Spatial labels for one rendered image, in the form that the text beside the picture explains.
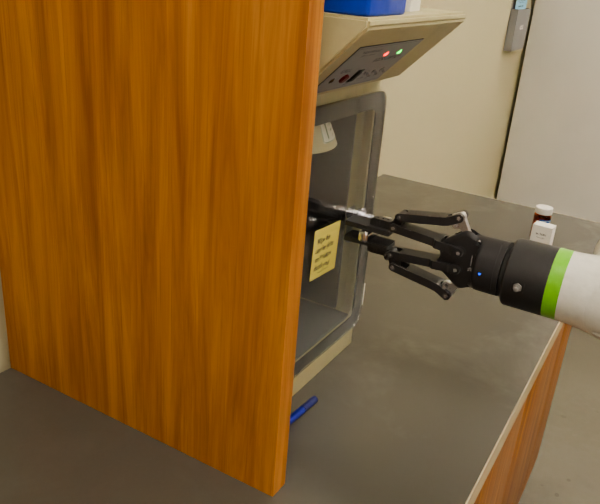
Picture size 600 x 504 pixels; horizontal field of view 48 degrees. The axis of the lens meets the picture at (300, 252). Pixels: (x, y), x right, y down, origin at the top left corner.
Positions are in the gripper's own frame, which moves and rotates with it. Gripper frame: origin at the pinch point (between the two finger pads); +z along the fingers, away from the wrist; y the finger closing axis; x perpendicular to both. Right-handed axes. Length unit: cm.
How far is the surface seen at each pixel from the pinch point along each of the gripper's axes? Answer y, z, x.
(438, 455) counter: -25.9, -18.1, 9.2
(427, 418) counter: -26.0, -13.7, 2.1
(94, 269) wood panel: -3.0, 25.8, 29.2
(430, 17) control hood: 30.7, -6.0, 3.2
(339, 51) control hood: 27.7, -3.0, 20.8
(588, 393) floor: -122, -28, -183
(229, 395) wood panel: -13.5, 3.6, 29.2
